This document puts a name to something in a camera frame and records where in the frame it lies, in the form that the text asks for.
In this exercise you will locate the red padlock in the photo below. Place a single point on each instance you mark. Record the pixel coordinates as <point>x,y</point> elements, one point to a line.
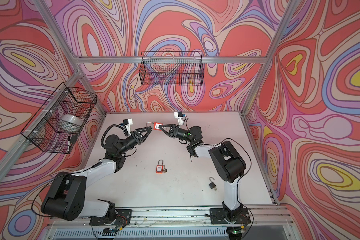
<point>154,125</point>
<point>160,167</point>

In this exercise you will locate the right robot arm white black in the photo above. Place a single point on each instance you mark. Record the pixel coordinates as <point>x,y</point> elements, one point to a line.
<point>229,165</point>

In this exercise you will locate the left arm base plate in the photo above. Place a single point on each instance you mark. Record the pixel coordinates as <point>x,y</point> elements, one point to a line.
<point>120,218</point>

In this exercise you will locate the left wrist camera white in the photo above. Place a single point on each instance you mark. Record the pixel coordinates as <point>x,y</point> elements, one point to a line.
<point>126,126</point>

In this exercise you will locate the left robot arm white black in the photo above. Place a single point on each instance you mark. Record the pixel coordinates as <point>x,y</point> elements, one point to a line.
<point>66,198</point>

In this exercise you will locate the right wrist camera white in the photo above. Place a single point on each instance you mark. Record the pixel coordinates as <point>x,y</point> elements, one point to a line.
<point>180,117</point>

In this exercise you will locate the white tape roll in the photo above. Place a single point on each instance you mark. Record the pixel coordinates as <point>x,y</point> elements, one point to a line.
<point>70,124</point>

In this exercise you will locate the black wire basket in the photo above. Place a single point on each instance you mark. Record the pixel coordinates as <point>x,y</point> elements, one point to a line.
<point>172,68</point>
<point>45,133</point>

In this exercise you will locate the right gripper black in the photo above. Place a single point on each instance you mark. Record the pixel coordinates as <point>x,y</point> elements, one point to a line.
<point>174,129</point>

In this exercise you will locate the aluminium front rail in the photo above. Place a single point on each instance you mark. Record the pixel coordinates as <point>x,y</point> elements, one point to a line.
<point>198,216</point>

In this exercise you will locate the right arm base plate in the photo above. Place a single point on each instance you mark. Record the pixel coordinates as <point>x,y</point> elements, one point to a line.
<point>219,216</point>

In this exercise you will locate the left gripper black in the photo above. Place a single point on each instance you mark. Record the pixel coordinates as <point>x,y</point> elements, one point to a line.
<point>136,138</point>

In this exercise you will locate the small black padlock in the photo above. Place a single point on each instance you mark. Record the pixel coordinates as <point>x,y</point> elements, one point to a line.
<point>212,184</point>

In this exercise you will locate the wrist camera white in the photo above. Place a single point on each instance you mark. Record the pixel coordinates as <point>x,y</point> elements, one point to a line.
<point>126,126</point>
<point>180,117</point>

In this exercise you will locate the black wire basket left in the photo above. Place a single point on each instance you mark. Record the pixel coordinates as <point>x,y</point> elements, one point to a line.
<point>45,133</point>

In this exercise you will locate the black wire basket back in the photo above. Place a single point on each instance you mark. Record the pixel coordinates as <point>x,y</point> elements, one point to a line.
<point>172,68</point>

